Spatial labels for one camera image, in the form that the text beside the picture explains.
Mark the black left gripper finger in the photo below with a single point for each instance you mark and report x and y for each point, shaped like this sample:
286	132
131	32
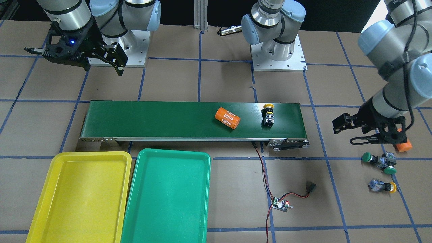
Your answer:
344	122
363	140

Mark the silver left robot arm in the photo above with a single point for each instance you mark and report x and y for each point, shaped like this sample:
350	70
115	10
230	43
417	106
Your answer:
399	48

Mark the orange cylinder on table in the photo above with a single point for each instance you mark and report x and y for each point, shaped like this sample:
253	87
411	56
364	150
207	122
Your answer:
403	147

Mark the aluminium frame post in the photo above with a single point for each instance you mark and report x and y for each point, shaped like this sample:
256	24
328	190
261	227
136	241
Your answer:
200	15

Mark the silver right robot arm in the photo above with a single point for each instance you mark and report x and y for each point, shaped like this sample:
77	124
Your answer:
101	29

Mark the black cable connector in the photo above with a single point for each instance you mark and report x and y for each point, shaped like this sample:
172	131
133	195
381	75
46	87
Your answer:
310	186

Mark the orange 4680 cylinder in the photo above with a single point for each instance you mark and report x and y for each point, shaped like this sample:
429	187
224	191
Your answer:
227	118

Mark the green push button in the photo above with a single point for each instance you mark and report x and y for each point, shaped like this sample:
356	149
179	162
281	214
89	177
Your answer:
367	157
387	162

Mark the yellow plastic tray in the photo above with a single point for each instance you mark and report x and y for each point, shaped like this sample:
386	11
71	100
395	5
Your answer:
83	198

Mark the green plastic tray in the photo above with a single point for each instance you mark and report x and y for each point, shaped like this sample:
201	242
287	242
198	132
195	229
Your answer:
168	199

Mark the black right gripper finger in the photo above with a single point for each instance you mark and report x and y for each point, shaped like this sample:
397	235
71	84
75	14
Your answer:
36	51
113	55

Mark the yellow push button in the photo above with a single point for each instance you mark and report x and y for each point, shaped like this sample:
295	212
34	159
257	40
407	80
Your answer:
376	185
268	115

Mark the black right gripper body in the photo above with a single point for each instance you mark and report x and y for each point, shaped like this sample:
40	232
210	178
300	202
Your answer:
90	41

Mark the green conveyor belt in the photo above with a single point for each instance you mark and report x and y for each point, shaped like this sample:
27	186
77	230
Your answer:
113	121

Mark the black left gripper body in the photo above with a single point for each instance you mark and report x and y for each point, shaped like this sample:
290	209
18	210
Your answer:
370	114

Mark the motor controller board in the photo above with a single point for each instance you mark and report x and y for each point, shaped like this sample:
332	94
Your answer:
280	204

